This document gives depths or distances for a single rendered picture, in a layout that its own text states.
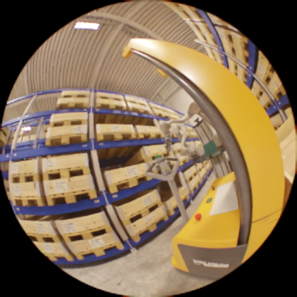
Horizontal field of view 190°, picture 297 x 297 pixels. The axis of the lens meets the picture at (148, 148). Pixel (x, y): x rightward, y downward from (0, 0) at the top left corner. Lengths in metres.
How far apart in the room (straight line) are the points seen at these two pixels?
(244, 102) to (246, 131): 0.08
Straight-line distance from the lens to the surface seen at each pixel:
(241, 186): 0.33
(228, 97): 0.31
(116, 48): 6.63
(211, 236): 0.46
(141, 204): 1.54
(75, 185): 1.38
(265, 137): 0.31
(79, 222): 1.45
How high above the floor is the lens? 1.24
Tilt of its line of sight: 17 degrees up
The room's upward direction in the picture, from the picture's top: 22 degrees counter-clockwise
